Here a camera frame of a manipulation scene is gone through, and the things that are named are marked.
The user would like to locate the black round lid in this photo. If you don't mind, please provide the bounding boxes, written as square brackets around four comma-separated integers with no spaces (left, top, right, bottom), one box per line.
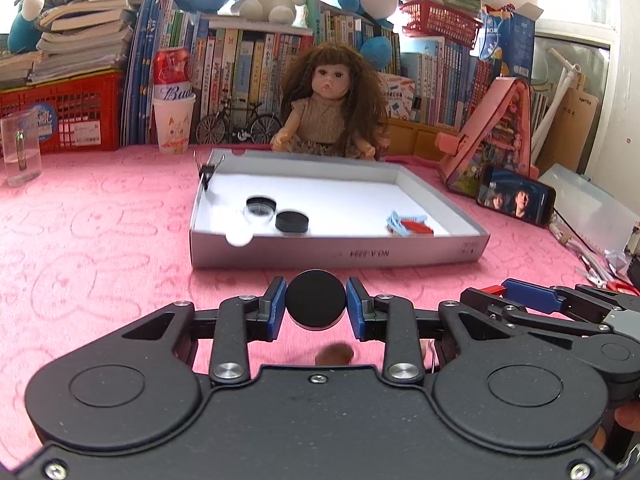
[285,269,347,330]

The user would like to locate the brown nut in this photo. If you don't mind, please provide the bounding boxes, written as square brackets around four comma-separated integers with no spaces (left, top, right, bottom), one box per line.
[314,342,354,366]

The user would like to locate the red scissors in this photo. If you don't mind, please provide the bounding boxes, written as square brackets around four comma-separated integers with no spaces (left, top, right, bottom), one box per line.
[586,268,639,296]

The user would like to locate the smartphone playing video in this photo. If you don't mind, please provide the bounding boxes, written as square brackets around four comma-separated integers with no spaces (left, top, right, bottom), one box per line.
[476,165,556,226]

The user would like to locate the black lid in tray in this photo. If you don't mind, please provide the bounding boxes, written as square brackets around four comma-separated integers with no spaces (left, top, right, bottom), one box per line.
[276,210,309,234]

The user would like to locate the grey cardboard box tray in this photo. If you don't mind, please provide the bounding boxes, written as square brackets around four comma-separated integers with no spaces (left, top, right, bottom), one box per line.
[190,150,489,269]

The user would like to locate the small black binder clip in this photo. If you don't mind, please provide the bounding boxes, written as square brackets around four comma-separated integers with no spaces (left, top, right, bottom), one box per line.
[193,151,226,192]

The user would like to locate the pink bunny table cloth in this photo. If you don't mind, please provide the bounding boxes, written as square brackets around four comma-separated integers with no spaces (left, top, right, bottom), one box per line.
[0,142,640,466]

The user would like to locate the pink triangular toy house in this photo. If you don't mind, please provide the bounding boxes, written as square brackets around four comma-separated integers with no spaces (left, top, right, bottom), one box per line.
[435,77,539,197]

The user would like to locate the miniature black bicycle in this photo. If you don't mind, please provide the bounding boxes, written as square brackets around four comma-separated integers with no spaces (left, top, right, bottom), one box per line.
[195,99,282,145]

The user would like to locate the colourful stationery box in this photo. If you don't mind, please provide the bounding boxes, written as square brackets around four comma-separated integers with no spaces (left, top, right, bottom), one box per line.
[378,73,421,122]

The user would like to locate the white paper cup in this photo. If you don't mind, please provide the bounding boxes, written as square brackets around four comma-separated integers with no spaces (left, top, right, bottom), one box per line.
[153,93,195,155]

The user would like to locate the brown-haired doll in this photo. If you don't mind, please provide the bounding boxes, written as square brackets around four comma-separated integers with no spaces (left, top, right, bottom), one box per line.
[270,42,390,160]

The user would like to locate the red plastic crate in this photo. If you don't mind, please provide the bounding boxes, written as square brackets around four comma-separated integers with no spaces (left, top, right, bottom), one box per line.
[1,70,125,154]

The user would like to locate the red beer can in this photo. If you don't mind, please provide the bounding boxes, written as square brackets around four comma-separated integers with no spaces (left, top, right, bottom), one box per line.
[153,47,192,101]

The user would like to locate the blue cardboard package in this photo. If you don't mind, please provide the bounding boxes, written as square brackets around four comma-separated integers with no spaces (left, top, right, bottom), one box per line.
[480,2,544,80]

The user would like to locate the clear acrylic block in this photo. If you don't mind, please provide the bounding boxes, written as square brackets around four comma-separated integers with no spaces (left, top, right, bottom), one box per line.
[1,110,42,186]

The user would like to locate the red plastic basket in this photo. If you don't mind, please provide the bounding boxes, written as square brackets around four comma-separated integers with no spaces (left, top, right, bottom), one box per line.
[399,0,482,49]

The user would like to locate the stack of grey books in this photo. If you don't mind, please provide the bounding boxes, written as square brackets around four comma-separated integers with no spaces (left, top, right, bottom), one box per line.
[28,0,142,84]

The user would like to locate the blue white plush penguin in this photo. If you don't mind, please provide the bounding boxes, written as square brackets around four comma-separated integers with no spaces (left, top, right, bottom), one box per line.
[8,0,46,54]

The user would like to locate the white cable bundle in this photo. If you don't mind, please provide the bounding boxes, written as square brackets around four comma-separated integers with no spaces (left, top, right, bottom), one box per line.
[546,211,618,288]

